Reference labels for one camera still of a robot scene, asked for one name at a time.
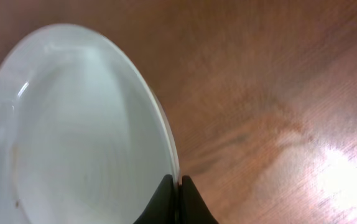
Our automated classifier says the white plate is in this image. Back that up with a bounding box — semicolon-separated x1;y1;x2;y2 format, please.
0;24;180;223

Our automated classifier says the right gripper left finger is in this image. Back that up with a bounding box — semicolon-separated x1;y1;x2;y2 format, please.
134;174;175;224

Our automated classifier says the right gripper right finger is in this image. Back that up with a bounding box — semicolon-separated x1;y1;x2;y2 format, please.
178;175;218;224

